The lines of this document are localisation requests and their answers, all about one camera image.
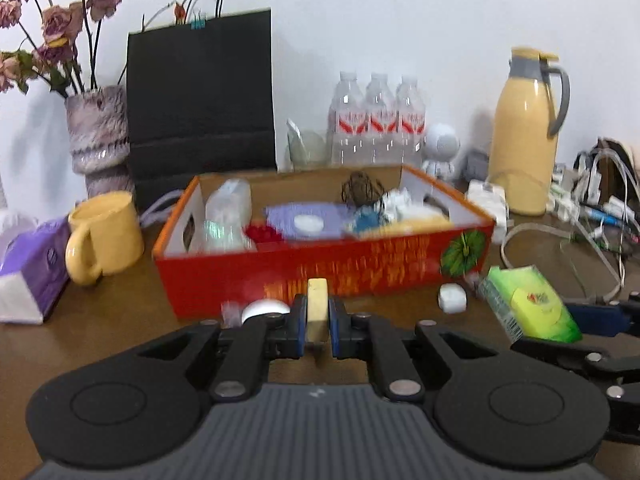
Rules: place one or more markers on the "clear glass cup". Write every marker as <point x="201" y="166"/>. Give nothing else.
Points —
<point x="310" y="150"/>

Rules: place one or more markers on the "blue pen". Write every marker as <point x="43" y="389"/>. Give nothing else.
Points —
<point x="600" y="214"/>

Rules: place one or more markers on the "brown dried flower ball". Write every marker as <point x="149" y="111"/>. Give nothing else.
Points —
<point x="362" y="190"/>

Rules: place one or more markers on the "white robot figurine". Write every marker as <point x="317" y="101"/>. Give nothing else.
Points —
<point x="440" y="142"/>

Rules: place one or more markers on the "small white cube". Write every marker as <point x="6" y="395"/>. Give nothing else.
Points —
<point x="452" y="299"/>

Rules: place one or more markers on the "clear water bottle red label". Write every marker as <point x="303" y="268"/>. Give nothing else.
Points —
<point x="347" y="125"/>
<point x="381" y="125"/>
<point x="411" y="125"/>

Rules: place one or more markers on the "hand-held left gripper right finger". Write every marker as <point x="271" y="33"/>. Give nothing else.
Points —
<point x="334" y="327"/>

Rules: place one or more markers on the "green tissue pack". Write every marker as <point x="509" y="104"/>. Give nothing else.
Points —
<point x="535" y="305"/>

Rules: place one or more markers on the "translucent plastic bottle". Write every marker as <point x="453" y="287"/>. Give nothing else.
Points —
<point x="227" y="205"/>

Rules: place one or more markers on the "red cardboard box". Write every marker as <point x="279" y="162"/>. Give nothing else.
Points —
<point x="350" y="265"/>

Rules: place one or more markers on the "blue item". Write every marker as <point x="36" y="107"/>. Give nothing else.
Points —
<point x="372" y="219"/>

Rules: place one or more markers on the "cream rectangular block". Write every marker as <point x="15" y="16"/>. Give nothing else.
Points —
<point x="317" y="310"/>

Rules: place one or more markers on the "white charger adapter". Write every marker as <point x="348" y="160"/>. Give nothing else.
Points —
<point x="487" y="197"/>

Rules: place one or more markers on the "white round lid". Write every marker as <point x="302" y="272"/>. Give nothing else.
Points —
<point x="265" y="307"/>

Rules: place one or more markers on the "pale yellow cloth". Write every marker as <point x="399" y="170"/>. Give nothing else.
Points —
<point x="420" y="225"/>

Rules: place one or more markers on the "red round item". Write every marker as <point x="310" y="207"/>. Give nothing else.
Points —
<point x="261" y="235"/>

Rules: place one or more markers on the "small grey box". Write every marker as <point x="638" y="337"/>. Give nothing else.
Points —
<point x="477" y="167"/>

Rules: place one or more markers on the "yellow thermos jug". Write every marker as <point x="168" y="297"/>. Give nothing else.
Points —
<point x="520" y="135"/>

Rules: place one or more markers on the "mottled purple ceramic vase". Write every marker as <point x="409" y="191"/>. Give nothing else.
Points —
<point x="97" y="130"/>

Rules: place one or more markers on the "teal binder clip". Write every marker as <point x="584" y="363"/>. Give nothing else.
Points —
<point x="198" y="21"/>

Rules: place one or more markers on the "dried rose bouquet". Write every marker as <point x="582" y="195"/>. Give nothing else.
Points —
<point x="57" y="22"/>

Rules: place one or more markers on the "yellow mug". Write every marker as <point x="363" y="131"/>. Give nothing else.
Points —
<point x="110" y="235"/>

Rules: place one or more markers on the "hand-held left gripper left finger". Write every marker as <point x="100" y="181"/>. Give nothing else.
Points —
<point x="300" y="325"/>

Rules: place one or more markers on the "black paper bag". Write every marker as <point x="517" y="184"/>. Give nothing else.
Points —
<point x="200" y="100"/>

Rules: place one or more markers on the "white round disc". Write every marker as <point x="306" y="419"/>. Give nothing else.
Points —
<point x="307" y="223"/>

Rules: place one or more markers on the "white tissue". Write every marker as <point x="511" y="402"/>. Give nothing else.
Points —
<point x="400" y="202"/>

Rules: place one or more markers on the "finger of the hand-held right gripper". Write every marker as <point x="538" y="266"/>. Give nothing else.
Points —
<point x="560" y="352"/>
<point x="595" y="317"/>

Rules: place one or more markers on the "dark brown pouch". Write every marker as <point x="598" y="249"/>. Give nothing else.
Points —
<point x="612" y="152"/>

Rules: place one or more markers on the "purple tissue pack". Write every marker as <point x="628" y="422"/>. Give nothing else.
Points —
<point x="35" y="270"/>

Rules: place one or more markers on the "purple cloth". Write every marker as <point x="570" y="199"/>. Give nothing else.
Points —
<point x="280" y="215"/>

